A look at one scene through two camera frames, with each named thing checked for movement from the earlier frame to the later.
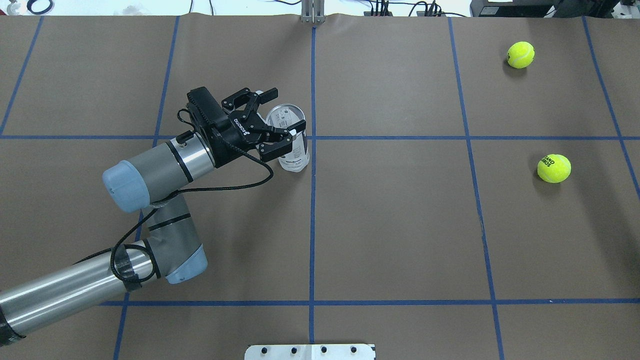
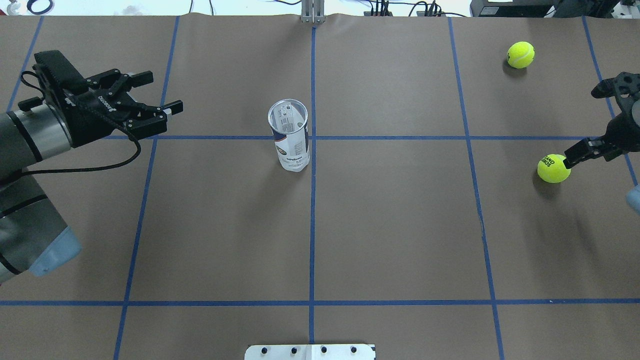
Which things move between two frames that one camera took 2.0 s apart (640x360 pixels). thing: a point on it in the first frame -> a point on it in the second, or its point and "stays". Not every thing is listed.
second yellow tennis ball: x=520 y=54 stays
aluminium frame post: x=313 y=11 stays
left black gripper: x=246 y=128 -> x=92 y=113
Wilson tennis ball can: x=281 y=116 stays
